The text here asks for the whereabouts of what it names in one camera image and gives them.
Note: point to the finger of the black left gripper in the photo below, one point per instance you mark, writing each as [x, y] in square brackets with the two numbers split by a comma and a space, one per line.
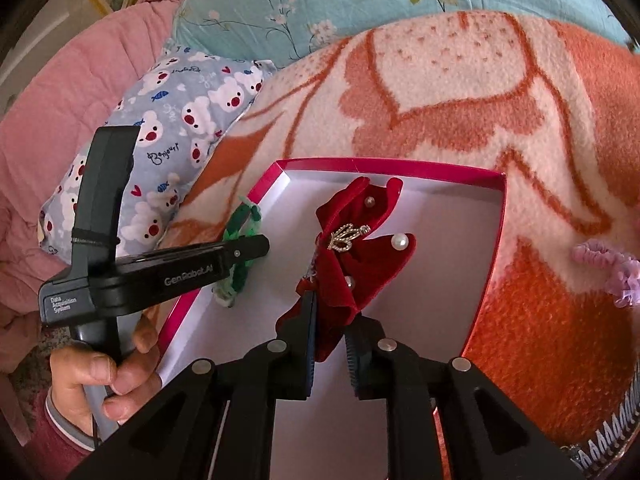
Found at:
[245, 248]

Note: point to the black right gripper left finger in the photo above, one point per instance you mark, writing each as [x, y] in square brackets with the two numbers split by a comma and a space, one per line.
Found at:
[214, 421]

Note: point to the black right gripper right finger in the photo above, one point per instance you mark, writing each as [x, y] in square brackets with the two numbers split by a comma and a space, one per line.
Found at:
[446, 420]

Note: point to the red velvet bow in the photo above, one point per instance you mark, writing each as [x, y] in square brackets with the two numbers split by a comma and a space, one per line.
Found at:
[350, 265]

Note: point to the black hair comb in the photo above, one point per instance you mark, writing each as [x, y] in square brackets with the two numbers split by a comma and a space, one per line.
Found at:
[611, 440]

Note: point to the person's left hand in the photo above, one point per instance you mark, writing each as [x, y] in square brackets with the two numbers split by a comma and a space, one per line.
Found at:
[134, 382]

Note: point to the blue bear print pillow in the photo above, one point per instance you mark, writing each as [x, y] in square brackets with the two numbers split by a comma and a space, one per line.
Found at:
[182, 107]

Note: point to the pink quilt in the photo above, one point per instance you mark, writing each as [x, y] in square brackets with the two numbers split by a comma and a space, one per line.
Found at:
[50, 121]

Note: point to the orange and cream blanket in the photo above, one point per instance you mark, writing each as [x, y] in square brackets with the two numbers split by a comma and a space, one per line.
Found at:
[517, 141]

